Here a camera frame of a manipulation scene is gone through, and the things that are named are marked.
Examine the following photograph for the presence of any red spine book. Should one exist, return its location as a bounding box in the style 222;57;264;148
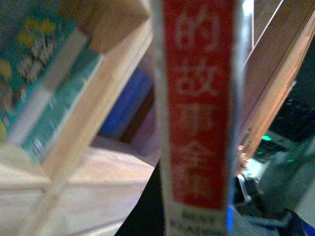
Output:
151;0;253;236

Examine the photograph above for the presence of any teal cover book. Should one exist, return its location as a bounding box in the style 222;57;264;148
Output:
0;10;104;164

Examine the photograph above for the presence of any blue book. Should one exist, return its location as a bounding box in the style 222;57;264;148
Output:
100;67;153;139

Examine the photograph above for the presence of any wooden bookshelf cabinet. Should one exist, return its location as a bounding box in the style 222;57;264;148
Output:
0;0;315;236

